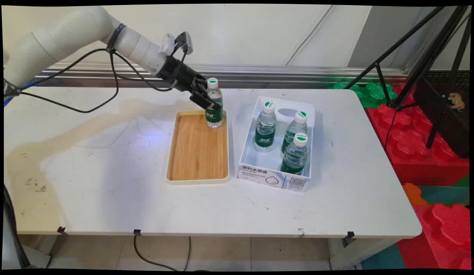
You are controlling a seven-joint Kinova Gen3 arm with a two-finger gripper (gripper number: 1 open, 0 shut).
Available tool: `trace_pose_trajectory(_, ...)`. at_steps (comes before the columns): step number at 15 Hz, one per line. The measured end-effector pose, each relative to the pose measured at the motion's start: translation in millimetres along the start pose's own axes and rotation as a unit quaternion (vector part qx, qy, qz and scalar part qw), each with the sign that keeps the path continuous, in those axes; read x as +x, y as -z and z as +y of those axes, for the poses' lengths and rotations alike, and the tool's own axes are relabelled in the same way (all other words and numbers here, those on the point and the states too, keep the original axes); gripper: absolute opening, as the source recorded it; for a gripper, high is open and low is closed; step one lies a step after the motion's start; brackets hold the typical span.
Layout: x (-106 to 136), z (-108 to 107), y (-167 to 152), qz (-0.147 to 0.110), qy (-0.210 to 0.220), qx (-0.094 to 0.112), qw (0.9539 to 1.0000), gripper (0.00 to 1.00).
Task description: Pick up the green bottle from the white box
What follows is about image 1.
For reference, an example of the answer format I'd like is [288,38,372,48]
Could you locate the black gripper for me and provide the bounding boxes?
[158,56,221,112]

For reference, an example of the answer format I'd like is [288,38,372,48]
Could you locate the small green-label water bottle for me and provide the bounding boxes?
[279,133,309,176]
[254,101,278,153]
[205,78,224,129]
[281,111,309,154]

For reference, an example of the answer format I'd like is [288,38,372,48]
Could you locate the grey robot base column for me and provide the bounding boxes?
[2,184,31,270]

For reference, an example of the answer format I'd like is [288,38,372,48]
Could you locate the wooden tray with cream rim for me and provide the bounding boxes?
[166,110,231,186]

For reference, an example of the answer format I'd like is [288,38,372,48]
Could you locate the white printed cardboard box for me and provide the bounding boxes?
[237,96,316,193]

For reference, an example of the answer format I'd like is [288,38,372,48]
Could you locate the green foam block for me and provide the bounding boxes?
[328,78,398,109]

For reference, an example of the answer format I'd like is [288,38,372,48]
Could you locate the large red foam block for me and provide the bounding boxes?
[366,83,470,187]
[396,203,472,270]

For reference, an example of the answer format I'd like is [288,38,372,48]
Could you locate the white table leg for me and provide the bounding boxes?
[28,234,66,269]
[328,238,400,270]

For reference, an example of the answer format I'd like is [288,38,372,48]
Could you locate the black tripod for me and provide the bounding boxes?
[344,5,472,150]

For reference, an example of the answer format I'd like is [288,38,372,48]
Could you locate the orange foam piece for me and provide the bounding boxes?
[402,182,429,206]

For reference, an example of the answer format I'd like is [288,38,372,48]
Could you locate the black panel board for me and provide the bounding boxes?
[414,76,470,159]

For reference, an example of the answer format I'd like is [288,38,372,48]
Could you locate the brown squirrel figure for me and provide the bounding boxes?
[448,92,467,112]

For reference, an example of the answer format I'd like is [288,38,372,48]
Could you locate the teal foam mat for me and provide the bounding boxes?
[417,185,470,207]

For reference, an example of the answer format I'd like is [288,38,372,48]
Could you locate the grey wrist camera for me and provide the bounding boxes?
[175,31,194,55]

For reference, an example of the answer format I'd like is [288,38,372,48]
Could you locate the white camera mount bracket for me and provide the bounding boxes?
[159,33,176,55]

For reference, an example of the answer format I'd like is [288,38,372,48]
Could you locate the aluminium wall rail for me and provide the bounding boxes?
[4,63,410,89]

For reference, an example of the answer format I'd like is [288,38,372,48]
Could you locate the black cable strap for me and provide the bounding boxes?
[3,79,22,97]
[106,23,127,53]

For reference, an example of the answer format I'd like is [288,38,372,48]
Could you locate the thin black camera cable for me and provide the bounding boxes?
[4,36,189,114]

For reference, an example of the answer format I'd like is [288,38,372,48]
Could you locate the black floor cable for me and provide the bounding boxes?
[133,235,169,272]
[183,236,192,272]

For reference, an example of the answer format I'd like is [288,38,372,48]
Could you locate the thick black cable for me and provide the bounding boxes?
[3,183,32,269]

